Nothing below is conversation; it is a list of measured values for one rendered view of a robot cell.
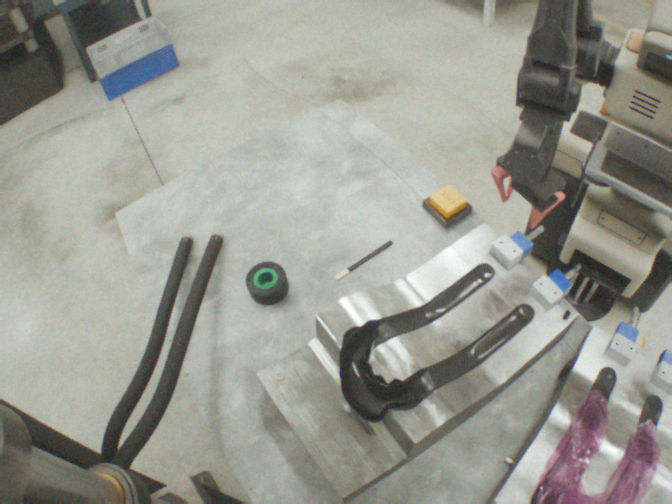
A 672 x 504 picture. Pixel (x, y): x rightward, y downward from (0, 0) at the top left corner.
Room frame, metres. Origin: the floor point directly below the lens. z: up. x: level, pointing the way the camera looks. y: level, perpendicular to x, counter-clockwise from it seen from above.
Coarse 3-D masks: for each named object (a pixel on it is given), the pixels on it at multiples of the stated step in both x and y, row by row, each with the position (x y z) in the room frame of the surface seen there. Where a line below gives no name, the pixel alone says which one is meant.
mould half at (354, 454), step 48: (480, 240) 0.51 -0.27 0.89; (384, 288) 0.43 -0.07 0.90; (432, 288) 0.43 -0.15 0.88; (480, 288) 0.41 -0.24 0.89; (528, 288) 0.39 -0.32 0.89; (336, 336) 0.34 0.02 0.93; (432, 336) 0.33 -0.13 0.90; (528, 336) 0.30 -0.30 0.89; (288, 384) 0.30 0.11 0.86; (336, 384) 0.29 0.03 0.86; (480, 384) 0.23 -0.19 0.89; (336, 432) 0.21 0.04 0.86; (384, 432) 0.19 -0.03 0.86; (432, 432) 0.16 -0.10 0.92; (336, 480) 0.13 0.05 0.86
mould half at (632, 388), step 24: (600, 336) 0.28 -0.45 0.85; (600, 360) 0.23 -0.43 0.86; (648, 360) 0.20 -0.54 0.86; (576, 384) 0.20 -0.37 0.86; (624, 384) 0.17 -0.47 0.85; (648, 384) 0.16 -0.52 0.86; (552, 408) 0.16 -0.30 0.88; (576, 408) 0.15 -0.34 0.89; (624, 408) 0.13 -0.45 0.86; (552, 432) 0.12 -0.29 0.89; (624, 432) 0.09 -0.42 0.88; (528, 456) 0.10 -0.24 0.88; (600, 456) 0.06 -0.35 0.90; (504, 480) 0.08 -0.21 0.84; (528, 480) 0.06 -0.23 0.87; (600, 480) 0.03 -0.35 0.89
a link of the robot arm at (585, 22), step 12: (588, 0) 0.59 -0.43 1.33; (588, 12) 0.59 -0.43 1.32; (576, 24) 0.59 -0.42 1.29; (588, 24) 0.58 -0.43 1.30; (600, 24) 0.58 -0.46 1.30; (600, 36) 0.57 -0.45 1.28; (588, 48) 0.57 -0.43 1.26; (600, 48) 0.59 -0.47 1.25; (540, 60) 0.62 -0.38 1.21; (588, 60) 0.56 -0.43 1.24; (588, 72) 0.56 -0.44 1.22
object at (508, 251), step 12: (540, 228) 0.51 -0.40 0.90; (504, 240) 0.48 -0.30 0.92; (516, 240) 0.48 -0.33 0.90; (528, 240) 0.48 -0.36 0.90; (492, 252) 0.47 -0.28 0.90; (504, 252) 0.45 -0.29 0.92; (516, 252) 0.45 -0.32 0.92; (528, 252) 0.47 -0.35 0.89; (504, 264) 0.44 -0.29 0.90; (516, 264) 0.45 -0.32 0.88
